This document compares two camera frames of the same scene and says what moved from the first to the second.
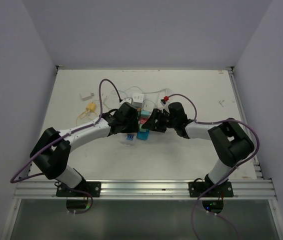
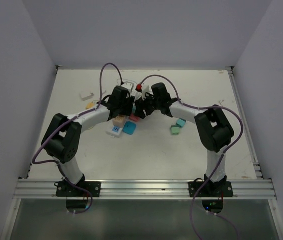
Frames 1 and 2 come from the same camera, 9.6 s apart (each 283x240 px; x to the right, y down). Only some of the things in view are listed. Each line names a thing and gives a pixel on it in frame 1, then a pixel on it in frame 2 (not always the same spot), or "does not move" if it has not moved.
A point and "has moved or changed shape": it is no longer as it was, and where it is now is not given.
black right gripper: (157, 114) → (141, 105)
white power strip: (128, 139) has moved or changed shape
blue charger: (143, 135) has moved or changed shape
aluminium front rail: (47, 188) does not move
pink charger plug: (142, 120) has moved or changed shape
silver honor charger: (86, 97) does not move
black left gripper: (133, 127) → (129, 101)
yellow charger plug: (91, 106) does not move
